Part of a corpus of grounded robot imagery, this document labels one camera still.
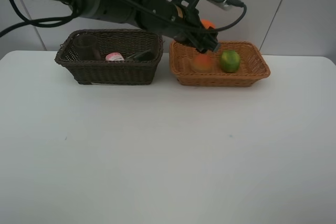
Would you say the light orange wicker basket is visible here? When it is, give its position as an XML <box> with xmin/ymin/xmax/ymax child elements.
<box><xmin>169</xmin><ymin>41</ymin><xmax>270</xmax><ymax>87</ymax></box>

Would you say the orange tangerine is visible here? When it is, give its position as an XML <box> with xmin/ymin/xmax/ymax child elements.
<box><xmin>201</xmin><ymin>19</ymin><xmax>216</xmax><ymax>29</ymax></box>

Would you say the dark brown wicker basket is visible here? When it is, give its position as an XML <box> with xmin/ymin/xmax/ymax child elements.
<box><xmin>55</xmin><ymin>29</ymin><xmax>163</xmax><ymax>86</ymax></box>

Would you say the pink bottle white cap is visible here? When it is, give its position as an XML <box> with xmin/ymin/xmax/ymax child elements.
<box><xmin>105</xmin><ymin>52</ymin><xmax>124</xmax><ymax>61</ymax></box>

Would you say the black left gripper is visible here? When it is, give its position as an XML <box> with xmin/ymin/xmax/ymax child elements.
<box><xmin>157</xmin><ymin>1</ymin><xmax>219</xmax><ymax>53</ymax></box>

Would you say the translucent purple plastic cup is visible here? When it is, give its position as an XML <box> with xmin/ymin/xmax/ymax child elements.
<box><xmin>73</xmin><ymin>34</ymin><xmax>101</xmax><ymax>61</ymax></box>

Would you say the green lime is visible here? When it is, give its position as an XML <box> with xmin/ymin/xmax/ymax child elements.
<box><xmin>219</xmin><ymin>50</ymin><xmax>240</xmax><ymax>73</ymax></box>

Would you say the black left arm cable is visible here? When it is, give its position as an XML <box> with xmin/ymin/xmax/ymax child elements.
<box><xmin>0</xmin><ymin>0</ymin><xmax>79</xmax><ymax>38</ymax></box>

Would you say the red yellow peach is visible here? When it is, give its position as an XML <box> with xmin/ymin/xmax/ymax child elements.
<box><xmin>191</xmin><ymin>54</ymin><xmax>213</xmax><ymax>72</ymax></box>

